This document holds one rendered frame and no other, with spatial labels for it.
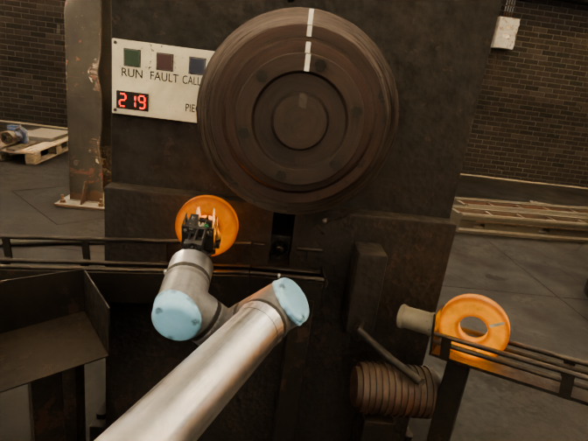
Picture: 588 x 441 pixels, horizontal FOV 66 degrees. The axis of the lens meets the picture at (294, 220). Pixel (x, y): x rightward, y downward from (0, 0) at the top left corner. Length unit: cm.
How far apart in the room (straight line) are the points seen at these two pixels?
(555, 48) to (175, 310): 784
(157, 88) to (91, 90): 265
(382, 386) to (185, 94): 88
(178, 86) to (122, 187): 31
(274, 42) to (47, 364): 81
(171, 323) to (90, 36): 319
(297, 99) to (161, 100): 41
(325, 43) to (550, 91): 740
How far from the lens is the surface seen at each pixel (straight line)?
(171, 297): 84
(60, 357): 108
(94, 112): 388
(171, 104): 124
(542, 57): 823
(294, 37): 105
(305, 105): 98
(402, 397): 122
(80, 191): 405
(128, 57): 125
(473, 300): 112
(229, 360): 67
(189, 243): 95
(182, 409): 59
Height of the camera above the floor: 121
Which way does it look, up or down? 18 degrees down
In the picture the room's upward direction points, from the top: 7 degrees clockwise
